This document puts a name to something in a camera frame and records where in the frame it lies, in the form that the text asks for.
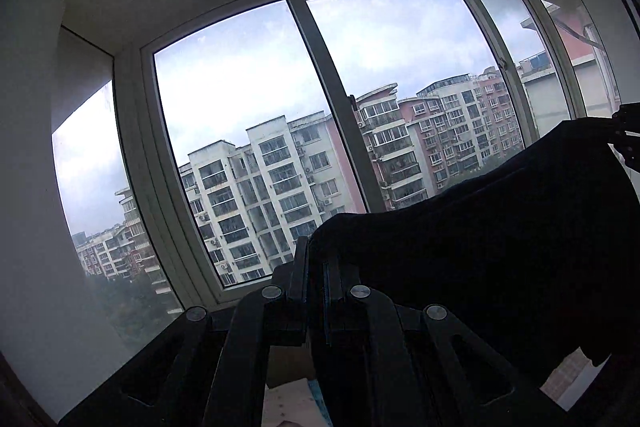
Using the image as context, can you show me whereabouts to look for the navy pants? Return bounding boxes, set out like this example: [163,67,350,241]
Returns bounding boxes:
[307,118,640,370]

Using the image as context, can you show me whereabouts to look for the trees outside window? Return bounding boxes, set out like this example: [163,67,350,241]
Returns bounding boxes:
[87,274,183,353]

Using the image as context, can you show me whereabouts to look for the apartment buildings outside window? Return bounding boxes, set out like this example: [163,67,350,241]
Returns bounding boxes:
[72,74,621,288]

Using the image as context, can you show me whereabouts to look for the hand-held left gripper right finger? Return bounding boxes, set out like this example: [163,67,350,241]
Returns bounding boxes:
[312,257,566,427]

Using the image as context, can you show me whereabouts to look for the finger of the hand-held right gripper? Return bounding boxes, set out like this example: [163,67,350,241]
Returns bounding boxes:
[610,103,640,168]

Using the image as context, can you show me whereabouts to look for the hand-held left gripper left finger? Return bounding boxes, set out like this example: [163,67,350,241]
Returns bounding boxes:
[60,237,312,427]

